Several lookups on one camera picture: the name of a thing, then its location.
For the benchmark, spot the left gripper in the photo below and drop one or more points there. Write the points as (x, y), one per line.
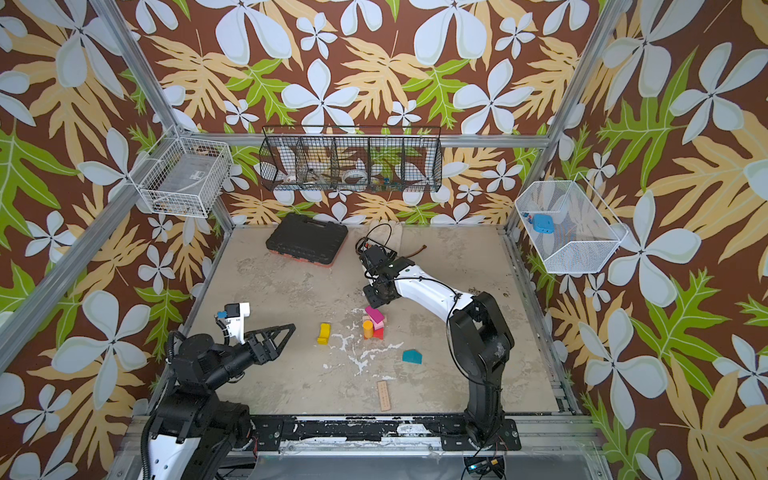
(271, 352)

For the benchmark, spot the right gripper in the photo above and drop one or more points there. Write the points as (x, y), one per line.
(377, 264)

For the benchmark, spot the magenta block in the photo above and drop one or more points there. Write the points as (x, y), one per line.
(375, 315)

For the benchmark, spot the yellow arch block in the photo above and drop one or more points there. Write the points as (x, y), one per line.
(324, 333)

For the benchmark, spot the teal block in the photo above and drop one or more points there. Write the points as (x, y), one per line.
(412, 356)

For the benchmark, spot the natural wood long block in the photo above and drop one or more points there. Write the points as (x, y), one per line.
(384, 396)

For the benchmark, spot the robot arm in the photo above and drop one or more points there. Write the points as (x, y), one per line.
(480, 344)

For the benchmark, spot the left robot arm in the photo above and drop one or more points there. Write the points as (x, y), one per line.
(191, 431)

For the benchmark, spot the black and red tool case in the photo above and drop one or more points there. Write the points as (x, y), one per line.
(303, 238)

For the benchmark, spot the tape roll in basket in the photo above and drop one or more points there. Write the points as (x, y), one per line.
(354, 177)

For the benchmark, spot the blue object in basket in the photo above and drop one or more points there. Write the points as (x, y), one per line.
(542, 223)

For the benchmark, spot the black charging board with cables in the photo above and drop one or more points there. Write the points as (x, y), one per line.
(366, 243)

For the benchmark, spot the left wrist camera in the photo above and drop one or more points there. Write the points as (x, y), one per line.
(231, 321)

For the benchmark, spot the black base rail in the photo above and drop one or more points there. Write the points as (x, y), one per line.
(442, 432)

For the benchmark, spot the black wire basket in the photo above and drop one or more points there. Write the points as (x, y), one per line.
(395, 158)

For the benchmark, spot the white wire basket left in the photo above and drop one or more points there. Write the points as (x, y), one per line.
(183, 176)

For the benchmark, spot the white wire basket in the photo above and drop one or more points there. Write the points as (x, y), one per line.
(183, 176)
(587, 230)

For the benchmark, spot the white wire basket right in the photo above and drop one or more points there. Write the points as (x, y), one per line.
(587, 230)

